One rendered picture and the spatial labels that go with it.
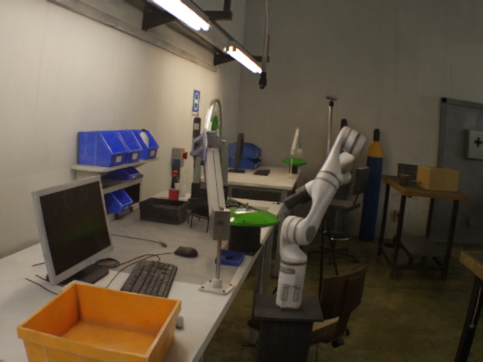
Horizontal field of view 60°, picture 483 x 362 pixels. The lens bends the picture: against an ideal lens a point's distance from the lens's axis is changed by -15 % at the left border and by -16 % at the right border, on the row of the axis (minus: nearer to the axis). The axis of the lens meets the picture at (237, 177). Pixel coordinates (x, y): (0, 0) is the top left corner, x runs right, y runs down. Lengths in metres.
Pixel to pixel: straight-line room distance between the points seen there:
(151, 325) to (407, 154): 5.93
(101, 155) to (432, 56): 5.53
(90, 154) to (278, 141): 4.65
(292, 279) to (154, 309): 0.58
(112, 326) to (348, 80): 5.90
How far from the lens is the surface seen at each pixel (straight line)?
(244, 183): 4.61
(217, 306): 1.53
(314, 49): 6.89
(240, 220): 2.11
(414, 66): 7.00
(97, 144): 2.43
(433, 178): 4.95
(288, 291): 1.69
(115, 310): 1.32
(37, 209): 1.47
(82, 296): 1.34
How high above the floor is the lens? 1.49
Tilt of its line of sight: 7 degrees down
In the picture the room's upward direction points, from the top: 4 degrees clockwise
